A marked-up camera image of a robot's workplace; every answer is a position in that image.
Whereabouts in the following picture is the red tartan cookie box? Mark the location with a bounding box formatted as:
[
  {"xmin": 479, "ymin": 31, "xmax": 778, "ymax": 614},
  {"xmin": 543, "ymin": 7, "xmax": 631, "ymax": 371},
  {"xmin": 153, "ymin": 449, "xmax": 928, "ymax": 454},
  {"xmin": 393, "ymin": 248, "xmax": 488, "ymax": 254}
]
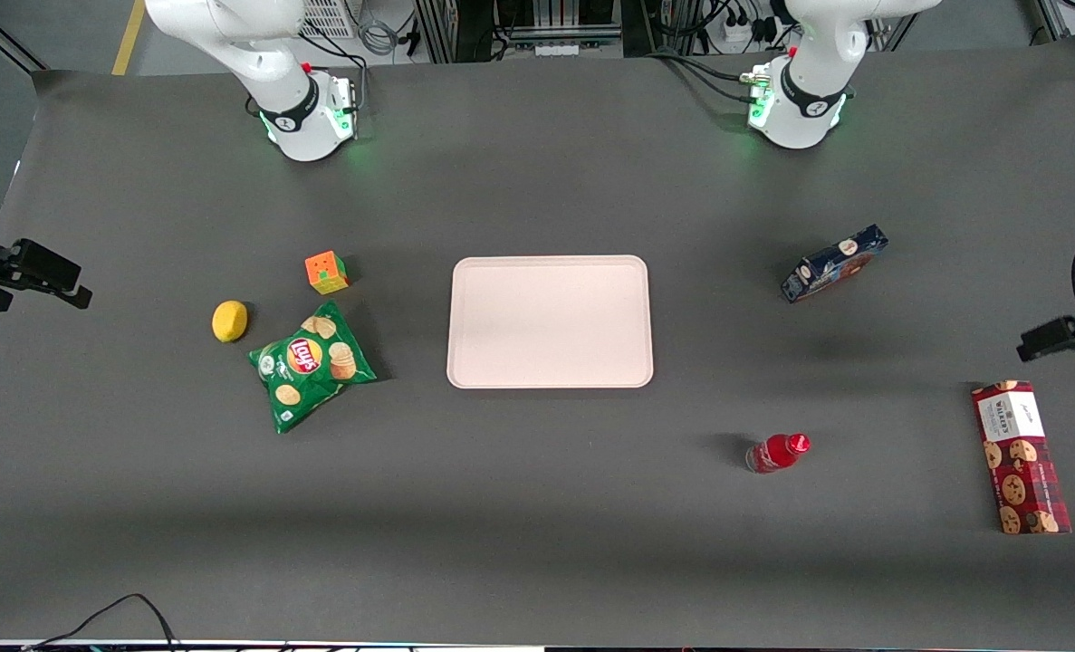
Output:
[{"xmin": 970, "ymin": 380, "xmax": 1072, "ymax": 536}]

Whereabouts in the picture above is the dark blue cookie box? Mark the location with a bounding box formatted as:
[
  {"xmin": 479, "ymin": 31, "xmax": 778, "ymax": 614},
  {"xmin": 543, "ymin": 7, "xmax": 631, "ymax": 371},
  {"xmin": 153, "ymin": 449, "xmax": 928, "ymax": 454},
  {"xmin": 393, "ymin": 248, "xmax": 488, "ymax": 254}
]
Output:
[{"xmin": 780, "ymin": 224, "xmax": 889, "ymax": 304}]

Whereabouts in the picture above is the white vented box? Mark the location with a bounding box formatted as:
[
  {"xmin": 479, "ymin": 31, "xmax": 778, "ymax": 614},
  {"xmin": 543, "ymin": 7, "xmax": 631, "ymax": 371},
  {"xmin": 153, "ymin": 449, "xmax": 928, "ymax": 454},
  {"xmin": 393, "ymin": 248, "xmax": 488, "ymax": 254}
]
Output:
[{"xmin": 298, "ymin": 0, "xmax": 362, "ymax": 40}]

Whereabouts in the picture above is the pale pink plastic tray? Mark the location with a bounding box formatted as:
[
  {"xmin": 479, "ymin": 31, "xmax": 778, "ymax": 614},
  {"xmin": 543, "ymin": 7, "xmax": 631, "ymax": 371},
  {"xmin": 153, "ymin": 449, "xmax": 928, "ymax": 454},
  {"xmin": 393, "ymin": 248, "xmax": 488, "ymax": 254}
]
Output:
[{"xmin": 446, "ymin": 255, "xmax": 655, "ymax": 390}]

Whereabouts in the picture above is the yellow lemon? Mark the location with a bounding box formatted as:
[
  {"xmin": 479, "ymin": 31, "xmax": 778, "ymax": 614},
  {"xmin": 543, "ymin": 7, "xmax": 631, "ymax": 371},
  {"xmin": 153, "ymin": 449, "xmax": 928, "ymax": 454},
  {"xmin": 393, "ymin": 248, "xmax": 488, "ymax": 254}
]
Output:
[{"xmin": 212, "ymin": 300, "xmax": 249, "ymax": 344}]

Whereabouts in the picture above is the green chips bag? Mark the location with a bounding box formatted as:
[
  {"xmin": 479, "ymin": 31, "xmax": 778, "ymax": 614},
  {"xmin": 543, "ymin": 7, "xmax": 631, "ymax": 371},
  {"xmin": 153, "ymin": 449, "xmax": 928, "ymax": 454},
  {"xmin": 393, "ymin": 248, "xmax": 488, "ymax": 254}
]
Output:
[{"xmin": 247, "ymin": 301, "xmax": 379, "ymax": 435}]

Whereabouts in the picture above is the orange and green puzzle cube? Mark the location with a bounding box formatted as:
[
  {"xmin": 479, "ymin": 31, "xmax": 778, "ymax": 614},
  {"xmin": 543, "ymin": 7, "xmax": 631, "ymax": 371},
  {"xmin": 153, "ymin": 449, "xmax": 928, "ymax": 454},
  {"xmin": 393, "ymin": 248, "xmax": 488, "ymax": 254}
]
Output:
[{"xmin": 304, "ymin": 250, "xmax": 350, "ymax": 296}]

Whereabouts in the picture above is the red soda bottle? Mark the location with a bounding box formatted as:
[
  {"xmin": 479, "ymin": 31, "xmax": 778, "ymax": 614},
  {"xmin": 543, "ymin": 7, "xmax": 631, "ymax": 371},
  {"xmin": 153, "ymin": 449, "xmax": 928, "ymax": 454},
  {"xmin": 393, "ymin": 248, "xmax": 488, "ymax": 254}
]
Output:
[{"xmin": 744, "ymin": 432, "xmax": 811, "ymax": 475}]

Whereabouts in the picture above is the white power strip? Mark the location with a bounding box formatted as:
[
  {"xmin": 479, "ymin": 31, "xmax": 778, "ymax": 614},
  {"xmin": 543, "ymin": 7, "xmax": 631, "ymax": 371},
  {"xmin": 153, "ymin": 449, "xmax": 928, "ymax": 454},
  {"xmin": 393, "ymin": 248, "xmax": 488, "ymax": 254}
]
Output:
[{"xmin": 721, "ymin": 7, "xmax": 775, "ymax": 48}]

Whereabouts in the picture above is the dark grey table cover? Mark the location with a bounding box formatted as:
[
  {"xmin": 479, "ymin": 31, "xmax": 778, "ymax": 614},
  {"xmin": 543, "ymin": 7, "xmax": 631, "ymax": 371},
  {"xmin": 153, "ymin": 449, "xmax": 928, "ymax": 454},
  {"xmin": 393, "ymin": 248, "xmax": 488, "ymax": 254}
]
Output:
[{"xmin": 0, "ymin": 32, "xmax": 1075, "ymax": 649}]

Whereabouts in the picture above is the thin black cable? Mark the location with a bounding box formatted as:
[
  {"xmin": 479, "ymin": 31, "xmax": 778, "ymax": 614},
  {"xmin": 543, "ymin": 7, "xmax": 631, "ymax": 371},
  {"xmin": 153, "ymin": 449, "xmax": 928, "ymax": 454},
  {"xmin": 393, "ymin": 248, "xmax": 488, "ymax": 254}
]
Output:
[{"xmin": 23, "ymin": 593, "xmax": 181, "ymax": 652}]

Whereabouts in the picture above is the grey coiled cable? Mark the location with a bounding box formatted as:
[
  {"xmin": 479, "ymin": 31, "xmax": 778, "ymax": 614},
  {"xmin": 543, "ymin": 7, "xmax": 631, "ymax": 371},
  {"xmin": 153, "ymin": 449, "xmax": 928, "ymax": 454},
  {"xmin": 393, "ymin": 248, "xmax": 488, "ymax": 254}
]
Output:
[{"xmin": 356, "ymin": 0, "xmax": 404, "ymax": 57}]

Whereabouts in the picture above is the black base cable bundle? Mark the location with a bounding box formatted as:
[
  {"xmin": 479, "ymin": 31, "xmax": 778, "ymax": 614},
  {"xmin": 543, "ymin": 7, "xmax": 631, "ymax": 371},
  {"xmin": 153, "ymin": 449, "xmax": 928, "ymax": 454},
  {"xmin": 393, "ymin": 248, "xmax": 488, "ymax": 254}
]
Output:
[{"xmin": 643, "ymin": 50, "xmax": 766, "ymax": 106}]

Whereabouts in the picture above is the aluminium frame rack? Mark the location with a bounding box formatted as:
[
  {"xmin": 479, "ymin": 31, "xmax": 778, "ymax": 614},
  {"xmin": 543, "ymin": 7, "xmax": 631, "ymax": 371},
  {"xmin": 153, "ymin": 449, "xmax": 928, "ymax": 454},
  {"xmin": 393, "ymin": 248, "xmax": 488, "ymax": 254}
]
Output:
[{"xmin": 413, "ymin": 0, "xmax": 624, "ymax": 64}]

